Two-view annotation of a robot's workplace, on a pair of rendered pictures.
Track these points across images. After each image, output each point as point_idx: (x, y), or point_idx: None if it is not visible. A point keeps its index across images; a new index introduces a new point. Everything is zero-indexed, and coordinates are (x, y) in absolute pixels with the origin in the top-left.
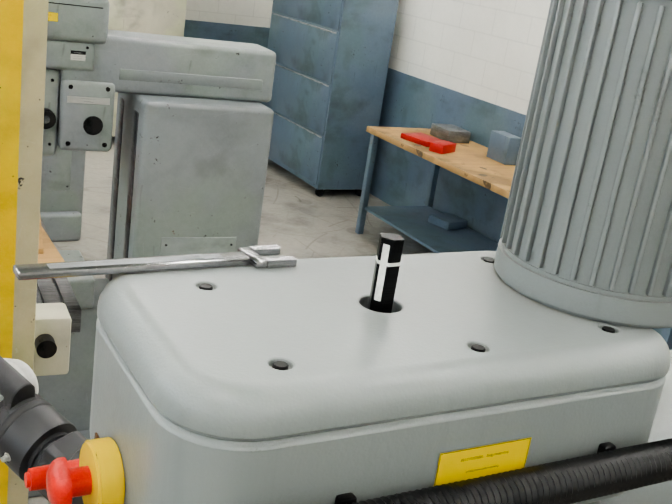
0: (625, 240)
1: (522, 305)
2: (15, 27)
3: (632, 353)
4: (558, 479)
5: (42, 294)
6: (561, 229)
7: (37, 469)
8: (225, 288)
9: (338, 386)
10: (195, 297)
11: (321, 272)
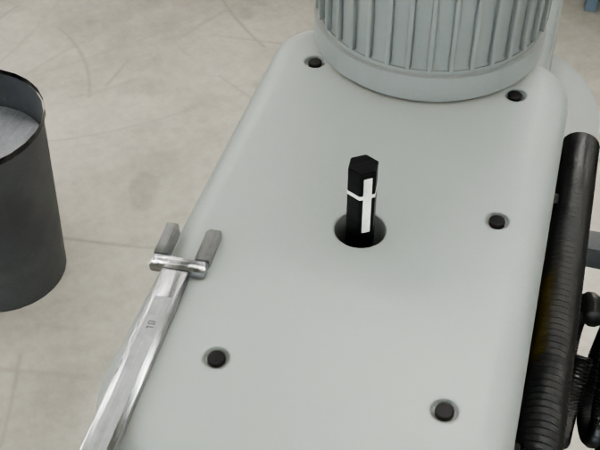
0: (520, 8)
1: (432, 118)
2: None
3: (558, 112)
4: (578, 273)
5: None
6: (449, 25)
7: None
8: (236, 343)
9: (506, 388)
10: (241, 387)
11: (252, 225)
